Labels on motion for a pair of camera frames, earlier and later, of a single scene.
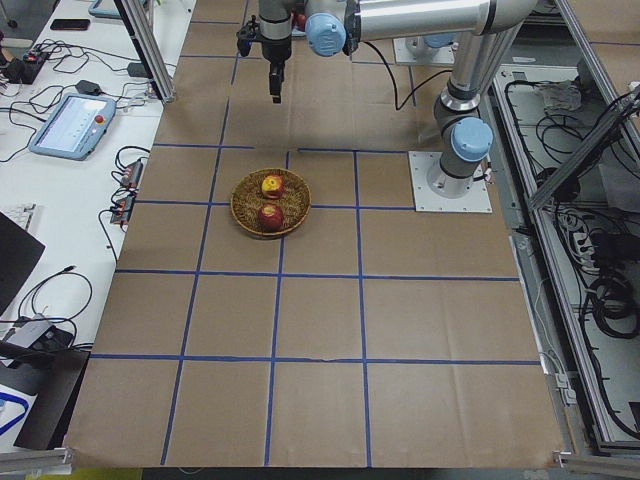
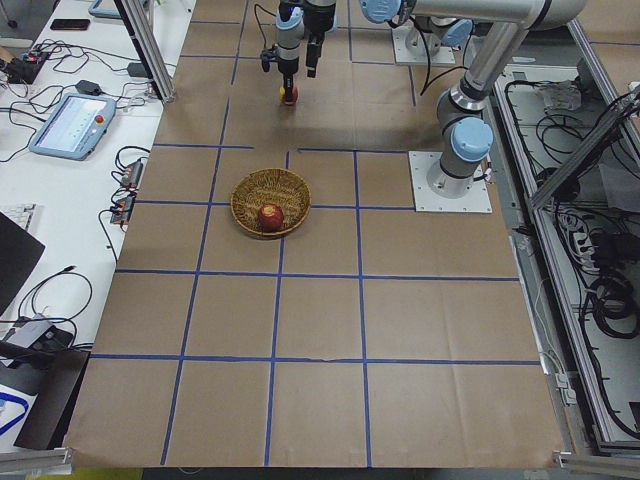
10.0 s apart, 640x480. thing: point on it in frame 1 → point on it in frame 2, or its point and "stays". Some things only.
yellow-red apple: x=272 y=186 → x=295 y=94
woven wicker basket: x=248 y=198 stays
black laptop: x=20 y=250 stays
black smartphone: x=70 y=24 stays
